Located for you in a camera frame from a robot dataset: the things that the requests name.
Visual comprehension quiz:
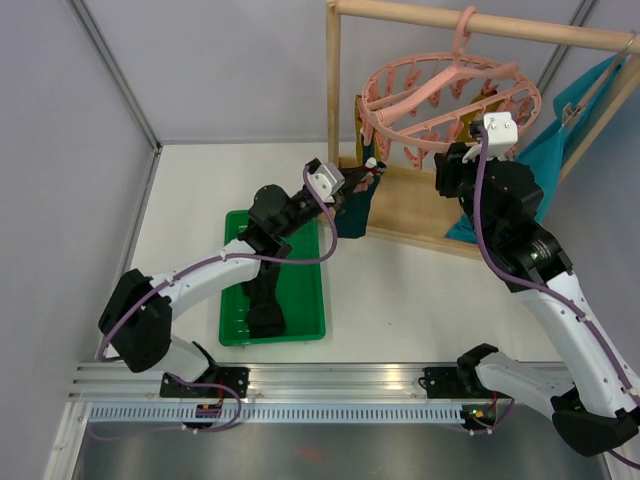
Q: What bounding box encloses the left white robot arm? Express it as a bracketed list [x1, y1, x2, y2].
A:
[98, 158, 385, 397]

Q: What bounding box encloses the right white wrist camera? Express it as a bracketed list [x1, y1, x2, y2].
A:
[462, 111, 518, 163]

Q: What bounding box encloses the yellow sock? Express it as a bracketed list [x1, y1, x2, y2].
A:
[456, 88, 501, 143]
[354, 95, 364, 165]

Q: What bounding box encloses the aluminium mounting rail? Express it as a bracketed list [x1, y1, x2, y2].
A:
[68, 363, 496, 403]

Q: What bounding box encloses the wooden clothes rack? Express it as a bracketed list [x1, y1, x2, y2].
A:
[326, 1, 639, 258]

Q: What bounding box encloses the black sock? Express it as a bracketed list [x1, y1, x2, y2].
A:
[242, 263, 286, 339]

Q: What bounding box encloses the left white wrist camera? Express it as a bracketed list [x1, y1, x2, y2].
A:
[306, 161, 345, 204]

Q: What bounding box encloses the green plastic tray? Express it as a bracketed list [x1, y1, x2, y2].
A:
[218, 210, 326, 347]

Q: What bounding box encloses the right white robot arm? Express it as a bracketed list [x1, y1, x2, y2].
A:
[435, 143, 639, 457]

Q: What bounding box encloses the slotted cable duct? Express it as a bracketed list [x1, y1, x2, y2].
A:
[89, 402, 463, 425]

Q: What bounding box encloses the pink round clip hanger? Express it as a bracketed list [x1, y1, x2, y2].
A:
[360, 6, 542, 170]

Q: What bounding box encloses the christmas pattern sock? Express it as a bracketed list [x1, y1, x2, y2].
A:
[361, 134, 377, 169]

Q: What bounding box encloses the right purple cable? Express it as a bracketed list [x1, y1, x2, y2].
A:
[469, 125, 640, 466]

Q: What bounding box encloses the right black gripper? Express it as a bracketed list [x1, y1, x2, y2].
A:
[436, 141, 504, 243]

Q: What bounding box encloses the metal clip hanger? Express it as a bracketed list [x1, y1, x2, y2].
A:
[562, 30, 638, 129]

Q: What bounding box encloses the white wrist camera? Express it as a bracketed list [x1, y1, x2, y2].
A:
[306, 161, 345, 204]
[462, 111, 518, 163]

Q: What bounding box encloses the dark teal sock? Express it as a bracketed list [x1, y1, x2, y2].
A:
[334, 160, 386, 239]

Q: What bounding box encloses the teal cloth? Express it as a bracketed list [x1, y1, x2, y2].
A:
[444, 53, 626, 246]

